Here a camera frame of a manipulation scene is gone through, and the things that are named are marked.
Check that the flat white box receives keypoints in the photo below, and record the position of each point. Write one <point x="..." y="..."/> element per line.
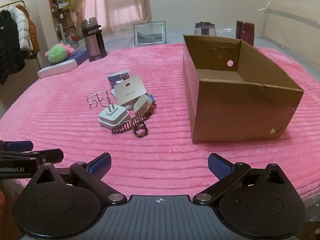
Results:
<point x="57" y="68"/>

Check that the pink curtain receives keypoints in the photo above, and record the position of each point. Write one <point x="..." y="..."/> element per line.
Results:
<point x="120" y="2"/>

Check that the clear plastic box blue label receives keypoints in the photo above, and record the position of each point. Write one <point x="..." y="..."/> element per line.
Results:
<point x="117" y="77"/>

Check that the glass jar with dark lid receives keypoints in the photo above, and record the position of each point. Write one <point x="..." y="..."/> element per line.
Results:
<point x="205" y="30"/>

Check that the silver picture frame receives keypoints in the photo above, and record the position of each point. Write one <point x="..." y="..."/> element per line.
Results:
<point x="150" y="33"/>

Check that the plastic-wrapped bed headboard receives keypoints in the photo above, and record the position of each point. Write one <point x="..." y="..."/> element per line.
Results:
<point x="292" y="27"/>

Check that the maroon tumbler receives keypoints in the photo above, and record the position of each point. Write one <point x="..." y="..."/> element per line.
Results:
<point x="245" y="32"/>

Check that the blue mat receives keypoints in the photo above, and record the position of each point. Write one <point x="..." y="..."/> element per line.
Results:
<point x="81" y="55"/>

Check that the black coat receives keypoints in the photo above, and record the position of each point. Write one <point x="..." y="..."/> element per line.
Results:
<point x="8" y="45"/>

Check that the brown cardboard box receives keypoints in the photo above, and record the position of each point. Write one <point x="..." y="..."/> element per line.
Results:
<point x="237" y="110"/>

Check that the white puffer jacket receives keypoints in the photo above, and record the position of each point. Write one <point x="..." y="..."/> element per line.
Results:
<point x="22" y="30"/>

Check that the round beige container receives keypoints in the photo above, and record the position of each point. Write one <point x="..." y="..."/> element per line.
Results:
<point x="141" y="103"/>

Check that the beige box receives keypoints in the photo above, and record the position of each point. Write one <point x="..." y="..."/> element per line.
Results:
<point x="130" y="90"/>

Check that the brown jacket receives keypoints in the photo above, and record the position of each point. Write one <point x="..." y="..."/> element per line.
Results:
<point x="33" y="32"/>

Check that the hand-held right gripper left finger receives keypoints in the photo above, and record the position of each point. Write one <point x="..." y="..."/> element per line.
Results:
<point x="100" y="166"/>

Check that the brown patterned hair clip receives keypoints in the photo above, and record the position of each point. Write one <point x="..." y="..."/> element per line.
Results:
<point x="140" y="131"/>

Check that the pink fluffy blanket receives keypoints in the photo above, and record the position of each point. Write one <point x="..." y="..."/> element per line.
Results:
<point x="62" y="130"/>

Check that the metal clothes rack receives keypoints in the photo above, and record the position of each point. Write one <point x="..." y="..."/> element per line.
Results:
<point x="12" y="3"/>

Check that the green and pink plush toy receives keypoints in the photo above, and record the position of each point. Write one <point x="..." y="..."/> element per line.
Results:
<point x="58" y="53"/>

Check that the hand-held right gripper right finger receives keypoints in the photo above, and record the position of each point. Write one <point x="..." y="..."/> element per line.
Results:
<point x="220" y="166"/>

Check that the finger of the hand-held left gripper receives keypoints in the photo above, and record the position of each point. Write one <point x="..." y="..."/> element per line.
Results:
<point x="20" y="146"/>
<point x="45" y="155"/>

